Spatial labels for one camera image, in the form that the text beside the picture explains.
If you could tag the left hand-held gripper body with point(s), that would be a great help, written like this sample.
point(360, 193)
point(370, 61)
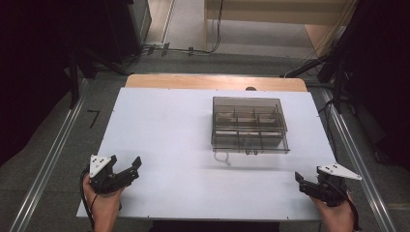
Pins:
point(100, 183)

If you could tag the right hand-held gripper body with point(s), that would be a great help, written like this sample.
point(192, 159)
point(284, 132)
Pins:
point(328, 190)

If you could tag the person's left hand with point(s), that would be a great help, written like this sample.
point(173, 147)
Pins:
point(104, 203)

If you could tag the person's right hand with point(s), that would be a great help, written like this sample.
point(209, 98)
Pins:
point(338, 214)

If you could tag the white table board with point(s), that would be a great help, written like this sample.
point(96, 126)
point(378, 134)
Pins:
point(167, 138)

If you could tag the smoky transparent compartment box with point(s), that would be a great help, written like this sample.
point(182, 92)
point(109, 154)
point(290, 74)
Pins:
point(248, 125)

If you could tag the black metal stand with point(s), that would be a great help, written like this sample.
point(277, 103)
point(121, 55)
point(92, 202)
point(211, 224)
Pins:
point(74, 80)

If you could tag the dark curtain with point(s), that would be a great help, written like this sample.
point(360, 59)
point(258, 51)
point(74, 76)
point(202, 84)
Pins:
point(35, 64)
point(380, 80)

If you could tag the dark cabinet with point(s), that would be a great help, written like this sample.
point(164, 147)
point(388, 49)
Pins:
point(137, 25)

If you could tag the light wooden furniture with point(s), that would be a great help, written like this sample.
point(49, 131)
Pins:
point(277, 13)

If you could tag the metal floor rail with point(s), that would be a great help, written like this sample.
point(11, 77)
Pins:
point(48, 161)
point(364, 180)

